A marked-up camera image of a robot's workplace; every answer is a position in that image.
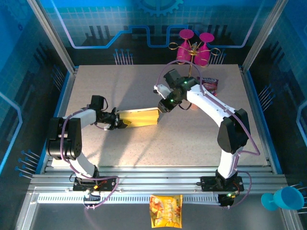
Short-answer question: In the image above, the purple berry candy bag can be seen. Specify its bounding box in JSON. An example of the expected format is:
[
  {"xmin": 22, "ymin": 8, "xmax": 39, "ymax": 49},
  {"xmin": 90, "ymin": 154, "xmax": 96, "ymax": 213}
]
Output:
[{"xmin": 197, "ymin": 76, "xmax": 219, "ymax": 96}]

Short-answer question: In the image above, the yellow snack bag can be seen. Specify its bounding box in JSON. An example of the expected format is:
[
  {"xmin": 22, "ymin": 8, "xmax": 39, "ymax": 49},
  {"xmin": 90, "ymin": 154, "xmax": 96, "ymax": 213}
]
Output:
[{"xmin": 149, "ymin": 194, "xmax": 183, "ymax": 229}]

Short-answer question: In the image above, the aluminium frame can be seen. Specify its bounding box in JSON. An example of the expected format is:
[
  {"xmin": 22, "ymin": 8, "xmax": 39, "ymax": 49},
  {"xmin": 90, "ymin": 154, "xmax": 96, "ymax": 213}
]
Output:
[{"xmin": 14, "ymin": 0, "xmax": 303, "ymax": 230}]

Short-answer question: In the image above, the blue plastic goblet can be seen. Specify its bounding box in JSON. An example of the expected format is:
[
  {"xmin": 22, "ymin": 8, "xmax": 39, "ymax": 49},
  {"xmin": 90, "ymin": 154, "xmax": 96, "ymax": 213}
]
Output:
[{"xmin": 260, "ymin": 186, "xmax": 305, "ymax": 211}]

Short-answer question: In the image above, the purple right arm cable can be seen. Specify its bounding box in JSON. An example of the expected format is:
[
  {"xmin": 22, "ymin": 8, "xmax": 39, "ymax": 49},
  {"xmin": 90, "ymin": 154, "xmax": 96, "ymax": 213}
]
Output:
[{"xmin": 155, "ymin": 59, "xmax": 261, "ymax": 209}]

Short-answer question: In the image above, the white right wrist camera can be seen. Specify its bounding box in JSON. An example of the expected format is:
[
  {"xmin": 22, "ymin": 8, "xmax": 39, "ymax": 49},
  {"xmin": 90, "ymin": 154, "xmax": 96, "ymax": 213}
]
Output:
[{"xmin": 153, "ymin": 84, "xmax": 170, "ymax": 99}]

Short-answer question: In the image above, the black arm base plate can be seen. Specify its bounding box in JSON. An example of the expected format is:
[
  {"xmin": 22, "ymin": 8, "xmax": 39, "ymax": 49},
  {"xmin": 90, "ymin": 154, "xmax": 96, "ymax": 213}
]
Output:
[
  {"xmin": 200, "ymin": 176, "xmax": 245, "ymax": 192},
  {"xmin": 72, "ymin": 176, "xmax": 120, "ymax": 192}
]

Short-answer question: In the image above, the yellow paper box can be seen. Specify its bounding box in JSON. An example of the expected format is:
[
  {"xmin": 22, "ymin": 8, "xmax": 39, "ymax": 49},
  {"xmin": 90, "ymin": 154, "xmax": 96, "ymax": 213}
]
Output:
[{"xmin": 118, "ymin": 107, "xmax": 160, "ymax": 129}]

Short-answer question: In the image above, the white slotted cable duct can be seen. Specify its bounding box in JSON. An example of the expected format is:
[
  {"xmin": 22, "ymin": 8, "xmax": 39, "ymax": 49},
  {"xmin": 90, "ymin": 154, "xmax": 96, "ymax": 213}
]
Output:
[{"xmin": 37, "ymin": 193, "xmax": 221, "ymax": 204}]

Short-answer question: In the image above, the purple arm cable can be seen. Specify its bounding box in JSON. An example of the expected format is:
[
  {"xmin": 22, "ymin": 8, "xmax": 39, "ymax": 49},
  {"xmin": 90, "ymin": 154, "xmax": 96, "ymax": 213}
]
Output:
[
  {"xmin": 155, "ymin": 59, "xmax": 261, "ymax": 209},
  {"xmin": 59, "ymin": 107, "xmax": 120, "ymax": 210}
]

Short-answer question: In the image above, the gold stand black marble base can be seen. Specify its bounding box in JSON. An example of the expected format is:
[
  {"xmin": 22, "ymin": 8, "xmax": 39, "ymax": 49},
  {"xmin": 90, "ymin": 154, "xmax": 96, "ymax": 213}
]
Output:
[{"xmin": 167, "ymin": 42, "xmax": 223, "ymax": 79}]

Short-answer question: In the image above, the pink plastic goblet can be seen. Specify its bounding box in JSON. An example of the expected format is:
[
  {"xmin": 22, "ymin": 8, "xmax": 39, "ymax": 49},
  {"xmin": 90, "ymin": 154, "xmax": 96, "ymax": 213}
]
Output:
[
  {"xmin": 193, "ymin": 32, "xmax": 215, "ymax": 67},
  {"xmin": 176, "ymin": 29, "xmax": 195, "ymax": 64}
]

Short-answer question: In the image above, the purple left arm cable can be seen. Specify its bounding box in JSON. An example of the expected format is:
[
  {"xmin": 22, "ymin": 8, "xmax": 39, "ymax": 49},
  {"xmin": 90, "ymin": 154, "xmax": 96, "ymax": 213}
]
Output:
[{"xmin": 59, "ymin": 107, "xmax": 120, "ymax": 210}]

